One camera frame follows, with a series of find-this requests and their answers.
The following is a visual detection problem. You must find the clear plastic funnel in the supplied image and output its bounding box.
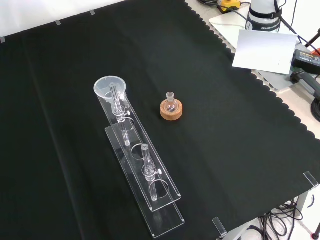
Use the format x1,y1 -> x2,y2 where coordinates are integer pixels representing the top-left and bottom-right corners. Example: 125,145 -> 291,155
93,75 -> 128,106

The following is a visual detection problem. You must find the clear acrylic funnel stand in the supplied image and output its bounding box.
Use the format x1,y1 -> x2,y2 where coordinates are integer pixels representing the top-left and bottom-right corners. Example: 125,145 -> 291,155
96,82 -> 186,238

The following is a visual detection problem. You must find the small round-bottom glass flask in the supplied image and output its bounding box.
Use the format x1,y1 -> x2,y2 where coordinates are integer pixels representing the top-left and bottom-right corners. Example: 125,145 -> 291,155
164,91 -> 179,114

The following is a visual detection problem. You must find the black table cloth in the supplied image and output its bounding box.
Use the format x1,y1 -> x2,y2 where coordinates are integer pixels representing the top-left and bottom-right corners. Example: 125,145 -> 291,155
0,0 -> 320,240

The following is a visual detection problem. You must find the pale board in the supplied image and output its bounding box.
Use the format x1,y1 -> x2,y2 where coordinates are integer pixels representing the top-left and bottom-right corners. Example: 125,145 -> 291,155
232,29 -> 299,75

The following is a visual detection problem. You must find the yellow stop button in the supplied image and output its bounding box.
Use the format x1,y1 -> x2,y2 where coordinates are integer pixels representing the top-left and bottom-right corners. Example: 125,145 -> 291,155
216,0 -> 241,14

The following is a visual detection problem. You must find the black power supply box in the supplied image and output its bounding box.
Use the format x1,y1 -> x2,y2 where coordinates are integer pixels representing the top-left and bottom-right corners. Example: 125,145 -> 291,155
291,48 -> 320,76

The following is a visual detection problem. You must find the black tripod leg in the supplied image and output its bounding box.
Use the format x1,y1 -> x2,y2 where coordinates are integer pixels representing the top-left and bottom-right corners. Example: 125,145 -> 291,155
303,27 -> 320,49

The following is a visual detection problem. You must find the cork ring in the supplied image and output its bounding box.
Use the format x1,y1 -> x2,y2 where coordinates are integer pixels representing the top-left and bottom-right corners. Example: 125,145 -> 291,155
159,99 -> 185,121

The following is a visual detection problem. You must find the grey metal base plate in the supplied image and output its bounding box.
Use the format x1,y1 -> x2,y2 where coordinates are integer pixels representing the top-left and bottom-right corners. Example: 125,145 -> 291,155
208,12 -> 301,91

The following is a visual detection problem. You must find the black cable bundle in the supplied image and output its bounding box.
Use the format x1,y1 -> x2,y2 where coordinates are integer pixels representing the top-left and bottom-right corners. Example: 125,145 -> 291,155
256,196 -> 305,240

